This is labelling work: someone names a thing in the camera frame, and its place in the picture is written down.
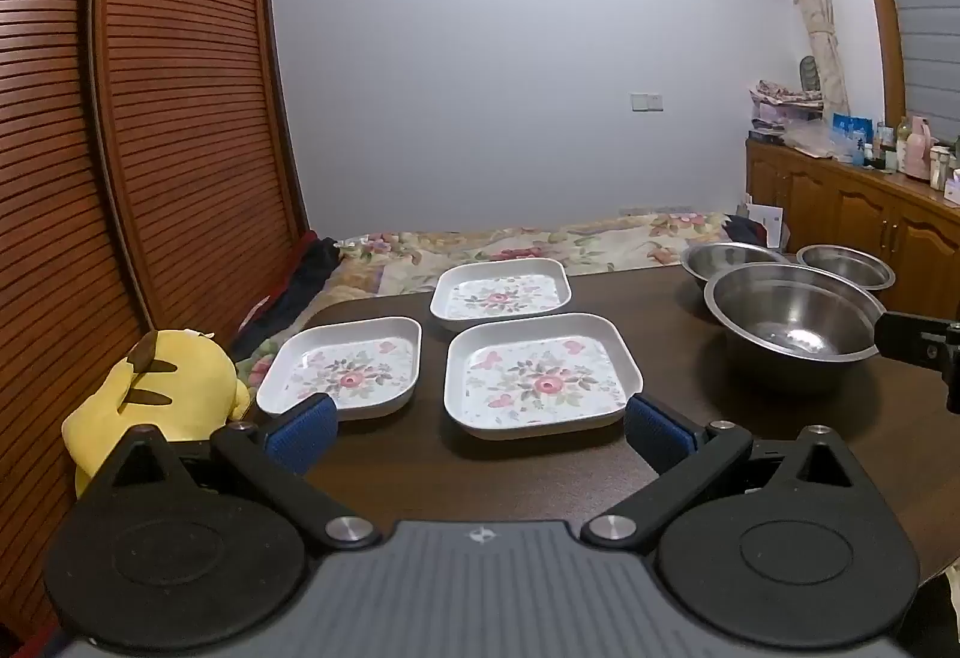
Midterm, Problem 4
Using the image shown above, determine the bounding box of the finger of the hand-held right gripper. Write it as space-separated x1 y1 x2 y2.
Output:
874 309 960 415

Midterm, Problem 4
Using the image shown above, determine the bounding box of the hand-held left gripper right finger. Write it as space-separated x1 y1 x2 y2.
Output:
583 394 890 550

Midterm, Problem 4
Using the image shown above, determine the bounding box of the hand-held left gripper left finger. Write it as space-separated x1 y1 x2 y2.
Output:
79 394 380 550

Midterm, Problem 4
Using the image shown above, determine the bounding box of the floral white square plate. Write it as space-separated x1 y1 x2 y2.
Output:
256 316 423 421
429 257 572 331
443 313 645 441

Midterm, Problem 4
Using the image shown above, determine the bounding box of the small steel bowl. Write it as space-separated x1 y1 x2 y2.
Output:
795 244 897 292

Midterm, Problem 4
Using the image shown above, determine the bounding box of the large steel bowl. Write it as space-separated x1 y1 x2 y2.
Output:
703 263 887 396

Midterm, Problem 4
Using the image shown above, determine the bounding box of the medium steel bowl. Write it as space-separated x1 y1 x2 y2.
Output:
680 242 790 301

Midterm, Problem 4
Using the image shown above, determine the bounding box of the yellow plush toy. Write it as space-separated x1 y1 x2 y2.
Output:
61 328 252 498

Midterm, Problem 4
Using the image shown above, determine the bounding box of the dark clothing pile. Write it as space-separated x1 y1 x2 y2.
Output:
229 234 344 360

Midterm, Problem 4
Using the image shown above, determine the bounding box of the wooden cabinet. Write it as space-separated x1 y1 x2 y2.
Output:
745 137 960 330

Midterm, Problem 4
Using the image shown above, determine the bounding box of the pink bottle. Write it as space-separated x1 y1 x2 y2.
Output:
896 114 935 181

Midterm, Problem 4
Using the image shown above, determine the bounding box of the blue box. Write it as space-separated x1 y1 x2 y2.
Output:
831 113 875 166

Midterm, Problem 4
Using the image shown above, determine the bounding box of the clear plastic bag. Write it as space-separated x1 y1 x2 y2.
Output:
782 122 856 162

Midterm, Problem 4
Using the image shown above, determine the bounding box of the floral blanket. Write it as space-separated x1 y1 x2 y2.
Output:
232 212 751 413

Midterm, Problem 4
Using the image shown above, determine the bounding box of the pile of folded cloth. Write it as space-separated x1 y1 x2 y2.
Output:
750 79 826 133

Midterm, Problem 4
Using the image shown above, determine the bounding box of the louvered wooden wardrobe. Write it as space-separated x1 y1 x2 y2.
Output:
0 0 310 636

